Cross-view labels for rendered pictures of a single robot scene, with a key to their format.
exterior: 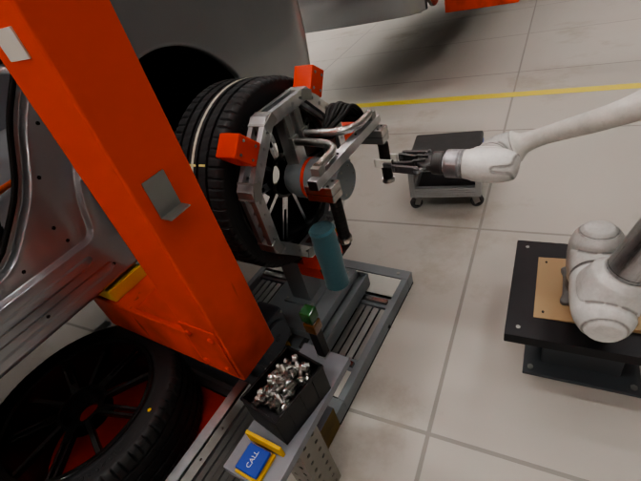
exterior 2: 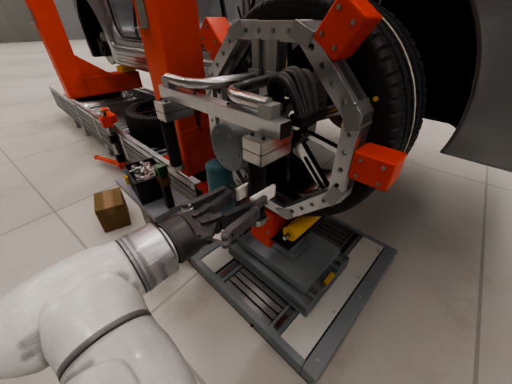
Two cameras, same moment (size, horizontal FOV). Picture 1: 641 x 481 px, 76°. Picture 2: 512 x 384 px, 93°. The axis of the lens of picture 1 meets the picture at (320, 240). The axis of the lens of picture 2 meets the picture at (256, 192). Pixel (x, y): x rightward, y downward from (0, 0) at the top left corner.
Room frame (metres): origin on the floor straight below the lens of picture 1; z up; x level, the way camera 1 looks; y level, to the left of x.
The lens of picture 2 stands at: (1.27, -0.70, 1.12)
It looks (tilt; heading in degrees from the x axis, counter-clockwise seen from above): 36 degrees down; 94
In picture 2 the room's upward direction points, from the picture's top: straight up
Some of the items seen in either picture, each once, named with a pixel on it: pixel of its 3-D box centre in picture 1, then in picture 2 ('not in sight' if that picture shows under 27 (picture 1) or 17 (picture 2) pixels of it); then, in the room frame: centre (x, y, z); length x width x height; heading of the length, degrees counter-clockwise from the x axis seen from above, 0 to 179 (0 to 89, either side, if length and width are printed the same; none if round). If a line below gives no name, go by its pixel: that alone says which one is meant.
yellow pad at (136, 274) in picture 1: (117, 279); not in sight; (1.22, 0.73, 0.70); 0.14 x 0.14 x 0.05; 49
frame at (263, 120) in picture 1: (301, 177); (270, 130); (1.27, 0.00, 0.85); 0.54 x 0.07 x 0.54; 139
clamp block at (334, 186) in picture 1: (323, 190); (174, 107); (1.00, -0.05, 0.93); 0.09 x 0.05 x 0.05; 49
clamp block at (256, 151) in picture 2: (373, 134); (267, 144); (1.26, -0.27, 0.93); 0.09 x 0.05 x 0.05; 49
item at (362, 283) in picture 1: (312, 307); (286, 254); (1.37, 0.13, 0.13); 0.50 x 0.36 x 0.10; 139
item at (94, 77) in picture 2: not in sight; (109, 72); (-0.36, 1.85, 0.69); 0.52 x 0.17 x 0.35; 49
